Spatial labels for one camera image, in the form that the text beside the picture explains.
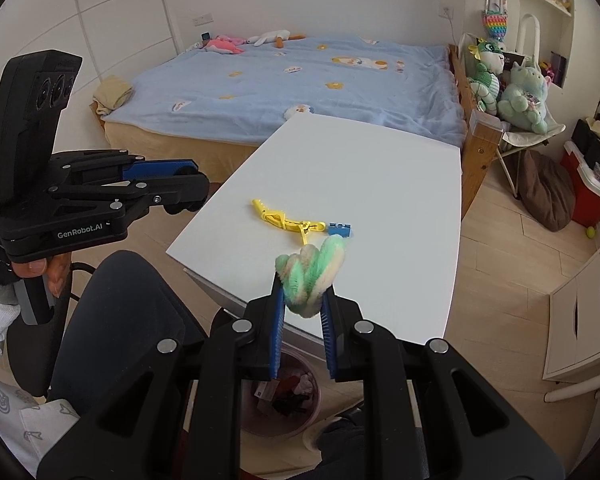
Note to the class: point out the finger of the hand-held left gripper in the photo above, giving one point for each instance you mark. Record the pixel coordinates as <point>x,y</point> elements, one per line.
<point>155,167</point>
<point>130,195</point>

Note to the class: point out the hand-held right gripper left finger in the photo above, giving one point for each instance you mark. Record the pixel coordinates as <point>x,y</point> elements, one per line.
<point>277,330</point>

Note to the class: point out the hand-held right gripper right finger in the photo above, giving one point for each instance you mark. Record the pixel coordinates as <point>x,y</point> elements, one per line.
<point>330,340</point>

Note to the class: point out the green striped fuzzy sock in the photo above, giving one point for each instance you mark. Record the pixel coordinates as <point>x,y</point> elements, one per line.
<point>310,270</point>

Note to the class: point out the pink trash bin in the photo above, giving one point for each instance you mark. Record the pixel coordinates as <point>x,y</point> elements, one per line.
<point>275,427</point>

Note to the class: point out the person's left hand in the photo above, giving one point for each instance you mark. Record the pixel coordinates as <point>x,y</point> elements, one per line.
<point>35,266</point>

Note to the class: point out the bed with beige skirt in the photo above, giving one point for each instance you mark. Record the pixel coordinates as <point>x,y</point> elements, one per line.
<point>180,150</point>

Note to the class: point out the beige folded cloth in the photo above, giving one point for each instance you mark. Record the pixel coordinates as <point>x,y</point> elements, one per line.
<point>111,91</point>

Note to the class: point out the person's foot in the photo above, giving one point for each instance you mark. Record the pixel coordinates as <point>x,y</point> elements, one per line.
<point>330,440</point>

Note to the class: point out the yellow plastic clip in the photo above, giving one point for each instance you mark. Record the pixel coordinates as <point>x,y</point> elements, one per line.
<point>270,215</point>
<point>307,227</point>

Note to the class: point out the blue plastic clip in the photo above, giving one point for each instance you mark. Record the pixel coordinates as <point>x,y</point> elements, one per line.
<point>340,229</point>

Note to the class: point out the black office chair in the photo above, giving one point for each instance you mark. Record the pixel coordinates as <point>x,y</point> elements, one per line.
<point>120,320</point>

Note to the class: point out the white wardrobe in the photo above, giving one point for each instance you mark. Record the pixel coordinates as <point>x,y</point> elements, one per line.
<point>55,5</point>

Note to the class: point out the pink plush toy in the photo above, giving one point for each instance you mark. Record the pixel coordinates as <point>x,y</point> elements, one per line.
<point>222,44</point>

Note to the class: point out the white goose plush toy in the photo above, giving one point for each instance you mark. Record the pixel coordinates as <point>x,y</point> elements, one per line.
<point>272,37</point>

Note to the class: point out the bed with blue blanket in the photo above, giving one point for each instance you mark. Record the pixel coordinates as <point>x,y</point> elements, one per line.
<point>330,90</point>

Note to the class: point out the white wooden chair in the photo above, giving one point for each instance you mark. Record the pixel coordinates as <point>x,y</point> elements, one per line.
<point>580,320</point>

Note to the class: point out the person's white patterned clothing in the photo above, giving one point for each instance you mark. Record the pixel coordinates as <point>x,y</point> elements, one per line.
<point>20,430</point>

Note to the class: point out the brown bean bag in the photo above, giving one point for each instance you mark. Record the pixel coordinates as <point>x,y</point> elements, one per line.
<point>545,190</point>

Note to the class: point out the clear plastic corner guard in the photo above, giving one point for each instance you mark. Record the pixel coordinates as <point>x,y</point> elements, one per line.
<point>484,121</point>

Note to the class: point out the yellow tennis ball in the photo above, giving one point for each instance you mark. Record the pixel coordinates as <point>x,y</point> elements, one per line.
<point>590,232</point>

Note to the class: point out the red cooler box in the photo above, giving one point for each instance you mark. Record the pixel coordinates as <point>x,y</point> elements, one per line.
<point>587,190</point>

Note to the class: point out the green dragon plush toy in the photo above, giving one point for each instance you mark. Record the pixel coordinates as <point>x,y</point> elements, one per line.
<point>485,75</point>

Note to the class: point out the teal dinosaur plush toy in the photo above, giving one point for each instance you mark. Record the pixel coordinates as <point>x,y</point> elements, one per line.
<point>522,95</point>

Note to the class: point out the black bag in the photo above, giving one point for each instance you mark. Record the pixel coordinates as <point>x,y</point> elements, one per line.
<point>592,147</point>

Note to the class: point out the black printed box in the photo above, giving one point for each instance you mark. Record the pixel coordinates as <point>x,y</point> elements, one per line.
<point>510,57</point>

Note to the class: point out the rainbow pop bag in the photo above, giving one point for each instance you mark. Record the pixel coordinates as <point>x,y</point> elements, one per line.
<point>495,25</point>

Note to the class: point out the dark book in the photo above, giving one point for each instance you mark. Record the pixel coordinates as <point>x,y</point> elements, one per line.
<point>558,67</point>

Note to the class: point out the white folding chair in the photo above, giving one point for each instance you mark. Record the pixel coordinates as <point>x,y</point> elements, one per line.
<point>529,22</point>

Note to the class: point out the white wall socket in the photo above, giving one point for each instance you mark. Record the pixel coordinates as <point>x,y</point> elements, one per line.
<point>448,12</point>
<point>203,19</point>

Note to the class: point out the wooden bed frame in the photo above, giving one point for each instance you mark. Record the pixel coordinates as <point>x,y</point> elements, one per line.
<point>472,160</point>

